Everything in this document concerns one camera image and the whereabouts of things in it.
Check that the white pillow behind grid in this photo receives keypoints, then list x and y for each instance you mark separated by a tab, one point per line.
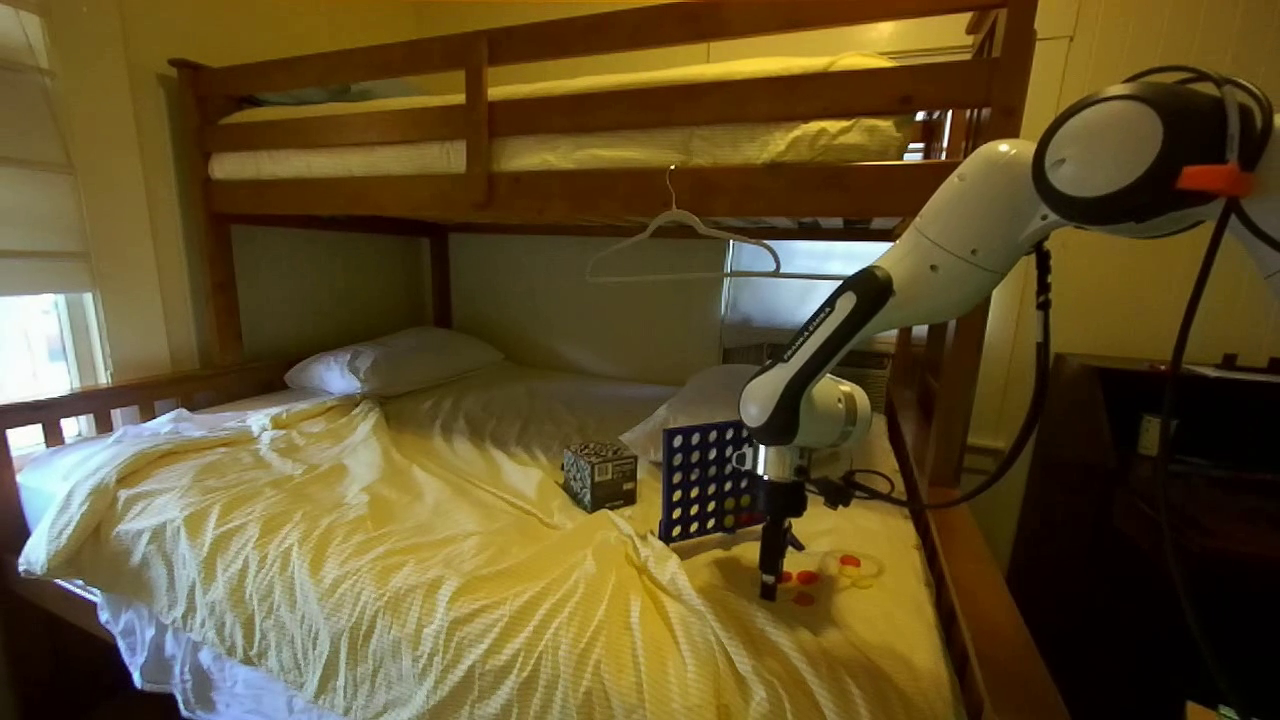
705	396

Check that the wooden bunk bed frame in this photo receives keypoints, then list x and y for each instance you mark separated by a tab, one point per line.
930	402

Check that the yellow bed sheet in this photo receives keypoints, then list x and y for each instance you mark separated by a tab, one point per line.
420	563

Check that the red disc right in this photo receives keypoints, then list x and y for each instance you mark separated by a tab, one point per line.
849	563

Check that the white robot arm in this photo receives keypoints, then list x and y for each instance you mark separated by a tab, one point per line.
1147	159

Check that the window blind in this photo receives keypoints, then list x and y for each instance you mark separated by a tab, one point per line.
40	239

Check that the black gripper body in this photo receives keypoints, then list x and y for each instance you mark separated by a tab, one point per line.
782	495

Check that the white plastic hanger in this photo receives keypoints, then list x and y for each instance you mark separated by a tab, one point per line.
675	222

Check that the patterned cube box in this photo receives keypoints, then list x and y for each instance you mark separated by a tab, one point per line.
599	476

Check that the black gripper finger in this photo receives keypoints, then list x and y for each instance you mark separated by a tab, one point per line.
787	571
767	584

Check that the dark wooden dresser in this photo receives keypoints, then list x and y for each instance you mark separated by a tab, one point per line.
1098	529

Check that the white pillow near headboard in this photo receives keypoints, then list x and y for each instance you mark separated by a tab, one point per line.
390	366

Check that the upper bunk mattress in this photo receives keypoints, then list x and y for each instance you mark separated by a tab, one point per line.
573	143

